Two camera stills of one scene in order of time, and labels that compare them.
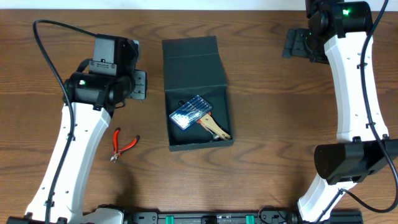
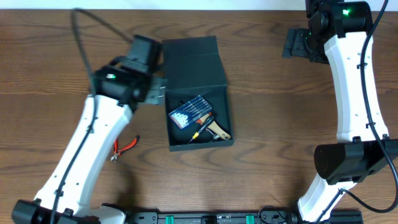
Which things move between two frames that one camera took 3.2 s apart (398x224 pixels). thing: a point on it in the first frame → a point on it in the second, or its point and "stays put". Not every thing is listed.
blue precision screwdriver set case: x=187 y=113 stays put
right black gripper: x=293 y=46 stays put
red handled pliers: x=116 y=151 stays put
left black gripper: x=140 y=84 → x=156 y=90
